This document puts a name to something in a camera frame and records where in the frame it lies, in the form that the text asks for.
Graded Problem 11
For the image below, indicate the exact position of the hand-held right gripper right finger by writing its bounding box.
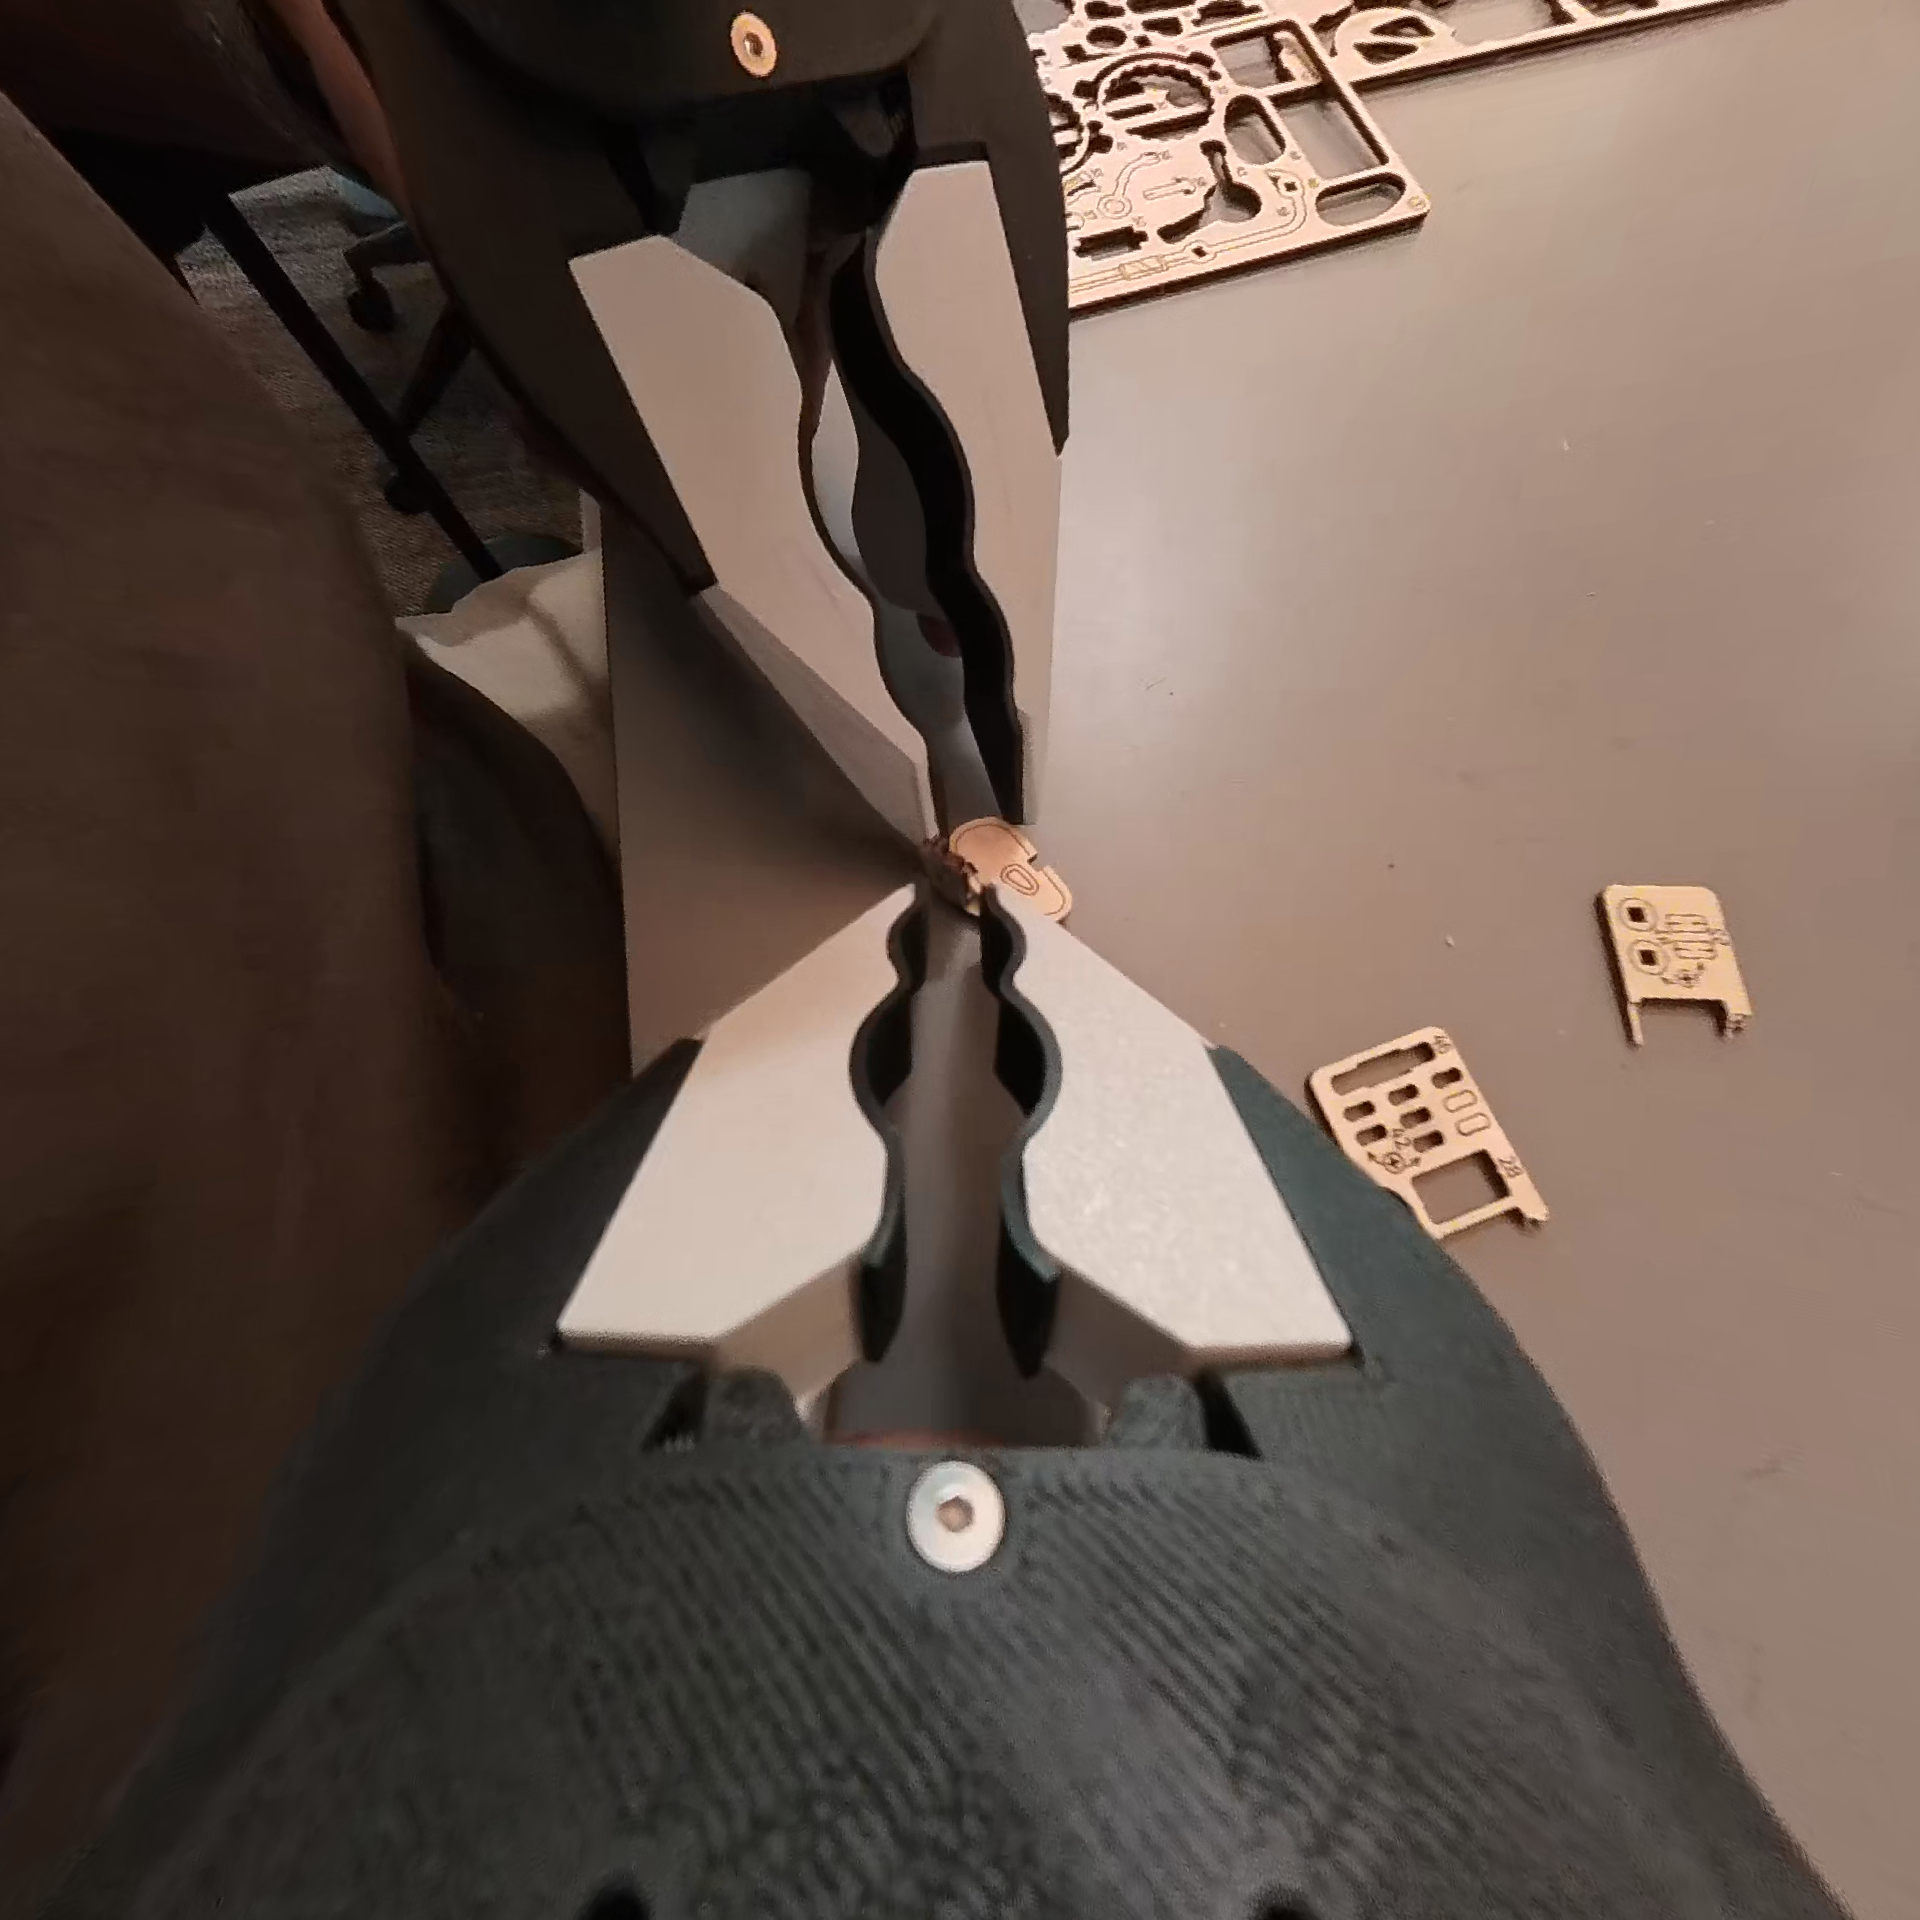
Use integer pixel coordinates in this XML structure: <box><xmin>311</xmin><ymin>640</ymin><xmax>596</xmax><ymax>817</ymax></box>
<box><xmin>981</xmin><ymin>903</ymin><xmax>1353</xmax><ymax>1412</ymax></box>

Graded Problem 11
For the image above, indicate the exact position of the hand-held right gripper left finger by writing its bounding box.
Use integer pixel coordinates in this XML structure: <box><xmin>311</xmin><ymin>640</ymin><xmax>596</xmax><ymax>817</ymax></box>
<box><xmin>551</xmin><ymin>883</ymin><xmax>940</xmax><ymax>1406</ymax></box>

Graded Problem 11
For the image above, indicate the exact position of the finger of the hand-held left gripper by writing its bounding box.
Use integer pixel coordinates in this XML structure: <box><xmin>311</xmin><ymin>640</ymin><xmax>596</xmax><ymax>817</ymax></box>
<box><xmin>829</xmin><ymin>158</ymin><xmax>1061</xmax><ymax>829</ymax></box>
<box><xmin>570</xmin><ymin>230</ymin><xmax>926</xmax><ymax>837</ymax></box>

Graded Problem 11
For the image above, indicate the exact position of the small oval wooden piece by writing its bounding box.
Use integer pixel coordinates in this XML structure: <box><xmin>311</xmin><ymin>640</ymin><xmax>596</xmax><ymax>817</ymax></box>
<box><xmin>947</xmin><ymin>817</ymin><xmax>1078</xmax><ymax>923</ymax></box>

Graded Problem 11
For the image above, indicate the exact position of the grey desk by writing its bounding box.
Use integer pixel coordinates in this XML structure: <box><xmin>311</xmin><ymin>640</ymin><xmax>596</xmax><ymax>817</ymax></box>
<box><xmin>601</xmin><ymin>0</ymin><xmax>1920</xmax><ymax>1920</ymax></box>

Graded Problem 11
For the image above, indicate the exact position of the slotted wooden grid piece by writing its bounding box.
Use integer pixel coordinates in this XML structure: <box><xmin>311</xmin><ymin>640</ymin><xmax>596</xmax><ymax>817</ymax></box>
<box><xmin>1310</xmin><ymin>1028</ymin><xmax>1549</xmax><ymax>1241</ymax></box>

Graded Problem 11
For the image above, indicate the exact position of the black chair base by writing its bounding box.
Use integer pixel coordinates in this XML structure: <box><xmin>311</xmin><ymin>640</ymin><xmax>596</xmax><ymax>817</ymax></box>
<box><xmin>180</xmin><ymin>134</ymin><xmax>512</xmax><ymax>588</ymax></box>

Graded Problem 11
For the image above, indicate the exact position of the wooden gear puzzle sheet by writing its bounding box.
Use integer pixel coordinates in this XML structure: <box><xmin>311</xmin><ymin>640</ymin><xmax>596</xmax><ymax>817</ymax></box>
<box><xmin>1027</xmin><ymin>0</ymin><xmax>1425</xmax><ymax>315</ymax></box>

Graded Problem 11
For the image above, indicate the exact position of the person's brown clothing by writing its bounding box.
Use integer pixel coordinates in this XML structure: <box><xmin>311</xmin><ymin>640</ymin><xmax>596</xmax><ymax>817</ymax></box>
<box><xmin>0</xmin><ymin>93</ymin><xmax>638</xmax><ymax>1920</ymax></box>

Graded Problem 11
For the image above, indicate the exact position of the two-hole wooden piece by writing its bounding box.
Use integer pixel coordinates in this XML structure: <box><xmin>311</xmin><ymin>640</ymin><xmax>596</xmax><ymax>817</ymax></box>
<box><xmin>1594</xmin><ymin>884</ymin><xmax>1750</xmax><ymax>1044</ymax></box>

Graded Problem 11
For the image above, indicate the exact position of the pale wooden cutout sheet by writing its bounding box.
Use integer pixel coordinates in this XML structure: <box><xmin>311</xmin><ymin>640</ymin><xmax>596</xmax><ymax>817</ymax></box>
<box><xmin>1320</xmin><ymin>0</ymin><xmax>1803</xmax><ymax>89</ymax></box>

